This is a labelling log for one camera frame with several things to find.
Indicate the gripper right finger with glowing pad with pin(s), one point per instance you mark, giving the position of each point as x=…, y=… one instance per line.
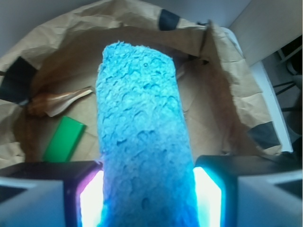
x=249, y=191

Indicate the white plastic cooler lid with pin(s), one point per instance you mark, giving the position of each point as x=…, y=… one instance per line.
x=267, y=94

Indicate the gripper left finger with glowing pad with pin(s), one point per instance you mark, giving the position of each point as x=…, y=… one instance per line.
x=45, y=194

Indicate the blue sponge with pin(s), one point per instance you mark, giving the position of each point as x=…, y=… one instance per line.
x=145, y=149

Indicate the green rectangular block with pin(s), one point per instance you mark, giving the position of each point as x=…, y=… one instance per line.
x=64, y=141

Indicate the brown paper bag tray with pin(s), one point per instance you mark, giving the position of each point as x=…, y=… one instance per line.
x=224, y=108

